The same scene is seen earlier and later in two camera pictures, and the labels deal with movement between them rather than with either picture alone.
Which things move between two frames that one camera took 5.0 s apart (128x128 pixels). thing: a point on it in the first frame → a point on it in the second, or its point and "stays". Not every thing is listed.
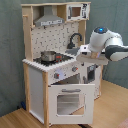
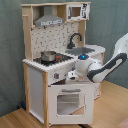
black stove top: (59, 58) stays
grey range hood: (48, 18) stays
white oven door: (71, 104) stays
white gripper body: (86, 50) → (72, 76)
